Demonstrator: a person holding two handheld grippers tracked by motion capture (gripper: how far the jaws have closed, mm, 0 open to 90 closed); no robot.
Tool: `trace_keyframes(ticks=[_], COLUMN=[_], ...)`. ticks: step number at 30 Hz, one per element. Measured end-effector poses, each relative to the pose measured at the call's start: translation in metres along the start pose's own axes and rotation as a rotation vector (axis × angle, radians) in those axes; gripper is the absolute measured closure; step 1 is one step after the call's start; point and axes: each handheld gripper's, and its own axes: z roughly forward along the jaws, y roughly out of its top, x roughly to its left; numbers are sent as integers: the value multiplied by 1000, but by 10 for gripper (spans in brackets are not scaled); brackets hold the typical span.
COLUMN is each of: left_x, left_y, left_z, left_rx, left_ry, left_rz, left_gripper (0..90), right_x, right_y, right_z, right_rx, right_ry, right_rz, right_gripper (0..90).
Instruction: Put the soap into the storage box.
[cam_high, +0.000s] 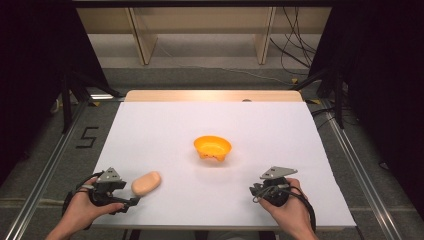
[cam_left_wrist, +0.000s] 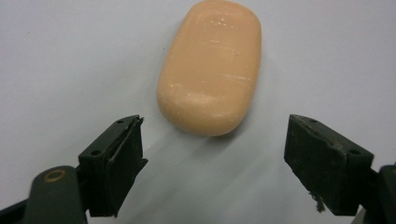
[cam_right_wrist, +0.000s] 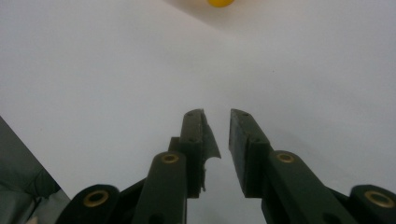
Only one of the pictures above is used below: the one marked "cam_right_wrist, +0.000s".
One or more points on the yellow ball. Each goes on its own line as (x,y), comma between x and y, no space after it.
(220,2)

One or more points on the dark cloth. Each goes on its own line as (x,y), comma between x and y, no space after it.
(25,183)

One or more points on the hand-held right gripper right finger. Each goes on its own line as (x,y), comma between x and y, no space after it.
(264,174)

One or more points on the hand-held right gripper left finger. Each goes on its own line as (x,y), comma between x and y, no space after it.
(174,174)

